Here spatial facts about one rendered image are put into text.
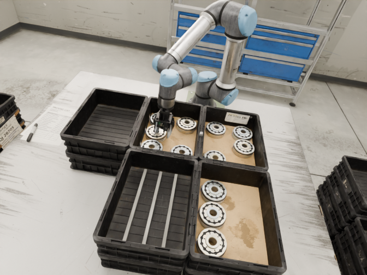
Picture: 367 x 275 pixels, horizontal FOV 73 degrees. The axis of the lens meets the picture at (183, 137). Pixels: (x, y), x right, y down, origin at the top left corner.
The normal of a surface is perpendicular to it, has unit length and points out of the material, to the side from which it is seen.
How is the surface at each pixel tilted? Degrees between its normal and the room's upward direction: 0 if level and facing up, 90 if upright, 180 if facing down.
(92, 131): 0
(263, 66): 90
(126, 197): 0
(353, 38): 90
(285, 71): 90
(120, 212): 0
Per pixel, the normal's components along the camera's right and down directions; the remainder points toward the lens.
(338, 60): -0.15, 0.66
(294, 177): 0.11, -0.73
